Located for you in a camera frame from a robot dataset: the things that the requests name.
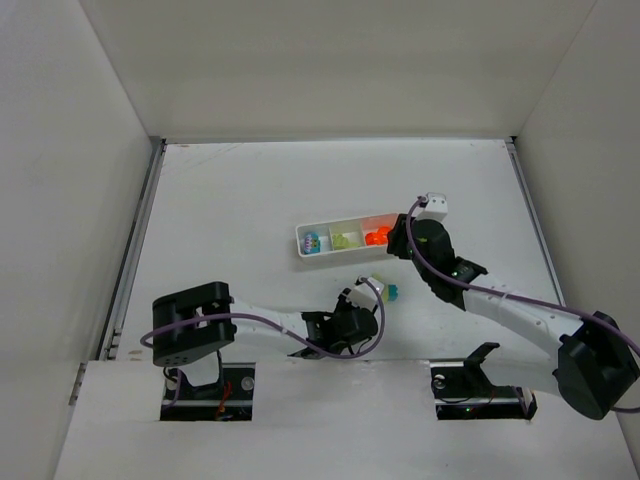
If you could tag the orange lego pieces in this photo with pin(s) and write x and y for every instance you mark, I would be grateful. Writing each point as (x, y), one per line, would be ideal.
(370, 240)

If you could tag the orange round lego dish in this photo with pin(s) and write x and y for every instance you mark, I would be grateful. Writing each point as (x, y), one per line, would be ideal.
(381, 235)

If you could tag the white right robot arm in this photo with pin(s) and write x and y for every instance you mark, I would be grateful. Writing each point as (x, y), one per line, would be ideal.
(590, 363)

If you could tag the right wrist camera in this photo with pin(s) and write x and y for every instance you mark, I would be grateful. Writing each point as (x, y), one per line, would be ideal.
(433, 206)

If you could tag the teal frog lego brick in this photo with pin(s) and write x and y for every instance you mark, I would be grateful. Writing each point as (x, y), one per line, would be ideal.
(311, 243)

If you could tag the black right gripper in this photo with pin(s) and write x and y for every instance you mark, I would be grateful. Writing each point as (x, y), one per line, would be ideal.
(400, 240)

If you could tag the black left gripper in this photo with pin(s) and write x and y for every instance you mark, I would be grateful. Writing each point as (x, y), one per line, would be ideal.
(368, 317)

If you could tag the white divided plastic tray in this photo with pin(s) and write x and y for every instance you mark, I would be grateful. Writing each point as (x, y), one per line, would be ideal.
(355, 230)

